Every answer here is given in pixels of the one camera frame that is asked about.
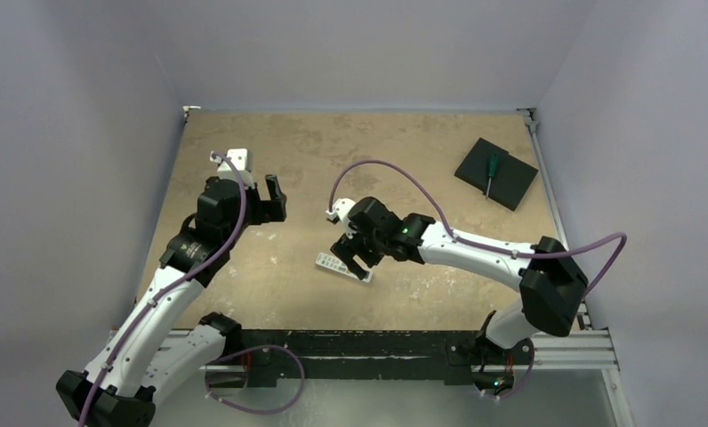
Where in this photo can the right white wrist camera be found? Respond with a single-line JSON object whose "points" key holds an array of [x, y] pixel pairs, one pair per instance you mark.
{"points": [[339, 212]]}

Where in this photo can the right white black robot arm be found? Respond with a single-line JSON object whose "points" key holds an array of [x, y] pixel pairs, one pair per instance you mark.
{"points": [[550, 287]]}

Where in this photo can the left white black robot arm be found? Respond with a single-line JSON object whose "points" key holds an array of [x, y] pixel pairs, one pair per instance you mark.
{"points": [[129, 378]]}

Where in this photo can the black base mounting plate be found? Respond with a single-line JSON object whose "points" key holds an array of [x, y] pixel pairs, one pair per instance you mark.
{"points": [[456, 357]]}

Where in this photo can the white remote control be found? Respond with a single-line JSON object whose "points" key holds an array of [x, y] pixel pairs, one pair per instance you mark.
{"points": [[330, 262]]}

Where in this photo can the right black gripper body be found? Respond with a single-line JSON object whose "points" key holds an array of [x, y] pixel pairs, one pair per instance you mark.
{"points": [[350, 249]]}

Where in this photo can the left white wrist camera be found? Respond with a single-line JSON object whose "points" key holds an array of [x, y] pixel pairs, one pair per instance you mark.
{"points": [[235, 159]]}

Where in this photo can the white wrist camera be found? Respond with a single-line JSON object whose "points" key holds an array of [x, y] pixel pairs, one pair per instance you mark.
{"points": [[235, 159], [339, 212]]}

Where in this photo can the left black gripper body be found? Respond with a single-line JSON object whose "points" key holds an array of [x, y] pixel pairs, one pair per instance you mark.
{"points": [[255, 211]]}

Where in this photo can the green handled screwdriver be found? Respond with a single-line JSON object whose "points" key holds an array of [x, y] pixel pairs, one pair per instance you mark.
{"points": [[493, 162]]}

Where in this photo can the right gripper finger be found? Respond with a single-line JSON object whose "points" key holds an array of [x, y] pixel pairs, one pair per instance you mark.
{"points": [[342, 250], [357, 271]]}

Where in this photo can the black foam block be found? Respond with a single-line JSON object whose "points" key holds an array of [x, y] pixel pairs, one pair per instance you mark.
{"points": [[499, 175]]}

